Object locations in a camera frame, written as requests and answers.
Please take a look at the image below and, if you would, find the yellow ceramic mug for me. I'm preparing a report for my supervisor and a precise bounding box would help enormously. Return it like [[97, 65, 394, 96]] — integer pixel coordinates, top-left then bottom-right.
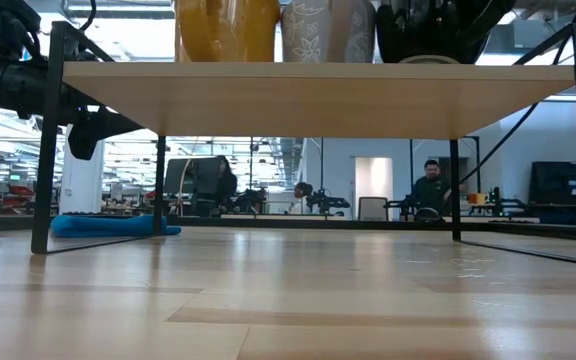
[[175, 0, 282, 64]]

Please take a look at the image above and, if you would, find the white patterned ceramic mug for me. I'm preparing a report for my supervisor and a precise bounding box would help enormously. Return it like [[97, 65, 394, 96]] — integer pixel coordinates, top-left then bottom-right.
[[280, 0, 377, 64]]

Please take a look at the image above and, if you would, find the white round column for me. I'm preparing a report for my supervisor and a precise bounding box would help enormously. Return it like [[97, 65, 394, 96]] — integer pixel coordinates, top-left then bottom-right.
[[58, 124, 105, 215]]

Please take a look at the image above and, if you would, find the blue folded cloth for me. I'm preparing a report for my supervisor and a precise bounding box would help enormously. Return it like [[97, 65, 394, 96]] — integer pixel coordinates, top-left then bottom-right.
[[50, 213, 182, 239]]

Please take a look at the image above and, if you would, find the dark computer monitor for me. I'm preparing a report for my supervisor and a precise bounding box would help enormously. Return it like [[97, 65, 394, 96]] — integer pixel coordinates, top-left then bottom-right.
[[163, 155, 222, 196]]

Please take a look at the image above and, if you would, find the person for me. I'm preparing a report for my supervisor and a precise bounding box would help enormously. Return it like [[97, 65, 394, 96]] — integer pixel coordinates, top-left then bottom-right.
[[292, 182, 315, 214], [410, 159, 453, 221], [215, 155, 239, 211]]

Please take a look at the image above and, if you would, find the grey office chair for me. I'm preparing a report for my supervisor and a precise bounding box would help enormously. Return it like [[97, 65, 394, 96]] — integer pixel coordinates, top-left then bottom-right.
[[358, 196, 389, 222]]

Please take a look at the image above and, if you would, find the large dark screen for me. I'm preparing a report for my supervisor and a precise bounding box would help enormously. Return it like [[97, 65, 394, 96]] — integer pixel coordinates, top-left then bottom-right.
[[528, 160, 576, 206]]

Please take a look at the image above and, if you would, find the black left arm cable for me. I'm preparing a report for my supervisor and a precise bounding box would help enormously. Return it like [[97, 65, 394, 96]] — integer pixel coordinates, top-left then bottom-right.
[[80, 0, 98, 31]]

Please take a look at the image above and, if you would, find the wooden shelf with black frame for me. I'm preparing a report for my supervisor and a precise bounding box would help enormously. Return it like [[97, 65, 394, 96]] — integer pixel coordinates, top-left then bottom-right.
[[30, 19, 576, 266]]

